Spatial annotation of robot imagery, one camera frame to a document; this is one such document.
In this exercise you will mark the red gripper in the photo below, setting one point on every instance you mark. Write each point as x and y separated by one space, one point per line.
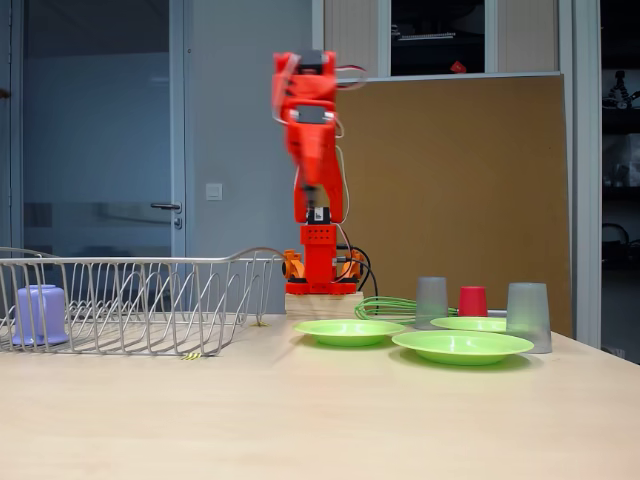
311 150

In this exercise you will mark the grey translucent plastic cup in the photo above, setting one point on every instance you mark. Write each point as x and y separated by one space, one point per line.
431 300
529 315

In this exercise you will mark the red plastic cup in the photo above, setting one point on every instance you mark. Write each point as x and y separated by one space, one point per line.
472 302

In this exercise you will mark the purple plastic mug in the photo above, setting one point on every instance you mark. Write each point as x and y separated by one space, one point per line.
40 312

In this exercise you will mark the red orange robot arm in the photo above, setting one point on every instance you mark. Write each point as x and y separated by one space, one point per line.
317 260

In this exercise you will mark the orange table clamp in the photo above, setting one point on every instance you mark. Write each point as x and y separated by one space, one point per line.
292 265

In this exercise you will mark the door lock cylinder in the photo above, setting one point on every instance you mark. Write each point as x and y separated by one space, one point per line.
178 222

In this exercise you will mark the green plastic plate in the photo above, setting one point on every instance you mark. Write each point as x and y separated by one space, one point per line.
460 347
470 324
350 332

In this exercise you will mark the brown pin board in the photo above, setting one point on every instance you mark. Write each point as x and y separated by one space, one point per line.
475 200

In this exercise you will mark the spiral notebook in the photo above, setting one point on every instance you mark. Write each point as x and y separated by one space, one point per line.
425 36

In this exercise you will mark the small red object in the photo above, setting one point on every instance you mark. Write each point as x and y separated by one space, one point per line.
457 66

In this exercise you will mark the grey glass door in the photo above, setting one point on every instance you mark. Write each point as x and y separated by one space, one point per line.
100 75

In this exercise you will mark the white light switch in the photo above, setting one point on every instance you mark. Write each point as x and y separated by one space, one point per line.
214 191

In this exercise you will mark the flexible camera tripod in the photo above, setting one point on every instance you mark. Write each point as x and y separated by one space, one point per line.
621 92

